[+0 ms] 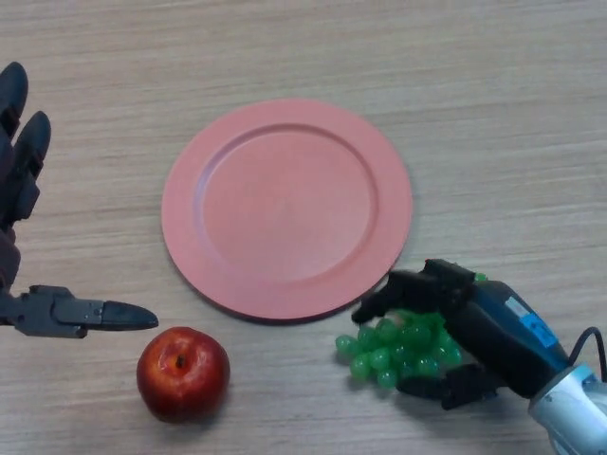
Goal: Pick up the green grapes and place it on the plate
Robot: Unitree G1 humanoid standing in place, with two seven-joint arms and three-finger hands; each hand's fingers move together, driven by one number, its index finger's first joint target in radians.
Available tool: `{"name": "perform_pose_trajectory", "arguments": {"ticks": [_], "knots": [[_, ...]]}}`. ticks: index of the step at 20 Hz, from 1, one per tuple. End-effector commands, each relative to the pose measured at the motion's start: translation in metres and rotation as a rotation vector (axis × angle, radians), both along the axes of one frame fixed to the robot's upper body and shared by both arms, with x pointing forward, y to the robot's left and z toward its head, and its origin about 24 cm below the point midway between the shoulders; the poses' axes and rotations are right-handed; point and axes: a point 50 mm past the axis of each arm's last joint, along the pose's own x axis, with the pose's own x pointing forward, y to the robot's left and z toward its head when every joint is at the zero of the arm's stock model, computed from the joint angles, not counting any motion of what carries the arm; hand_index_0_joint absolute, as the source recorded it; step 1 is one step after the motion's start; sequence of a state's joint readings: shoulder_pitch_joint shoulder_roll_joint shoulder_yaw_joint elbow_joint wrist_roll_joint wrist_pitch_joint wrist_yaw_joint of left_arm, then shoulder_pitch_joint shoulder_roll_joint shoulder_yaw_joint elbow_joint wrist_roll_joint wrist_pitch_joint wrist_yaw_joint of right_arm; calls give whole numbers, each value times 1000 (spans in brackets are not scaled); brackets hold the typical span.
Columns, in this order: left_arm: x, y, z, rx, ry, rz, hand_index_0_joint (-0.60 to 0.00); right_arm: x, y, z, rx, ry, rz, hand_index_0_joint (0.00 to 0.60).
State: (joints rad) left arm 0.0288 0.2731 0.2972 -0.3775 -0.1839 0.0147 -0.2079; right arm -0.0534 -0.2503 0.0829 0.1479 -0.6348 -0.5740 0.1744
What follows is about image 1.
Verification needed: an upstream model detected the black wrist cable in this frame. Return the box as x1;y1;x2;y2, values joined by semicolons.
566;326;607;375

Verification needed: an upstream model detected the green grape bunch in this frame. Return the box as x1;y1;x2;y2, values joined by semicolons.
335;271;488;391

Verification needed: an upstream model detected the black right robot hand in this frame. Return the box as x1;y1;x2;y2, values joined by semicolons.
351;258;570;411

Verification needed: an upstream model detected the pink round plate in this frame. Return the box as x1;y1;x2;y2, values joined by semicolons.
160;98;414;325

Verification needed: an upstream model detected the red apple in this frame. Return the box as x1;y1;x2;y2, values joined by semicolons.
137;326;231;425

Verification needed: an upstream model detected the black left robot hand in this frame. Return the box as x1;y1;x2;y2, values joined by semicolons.
0;61;160;339

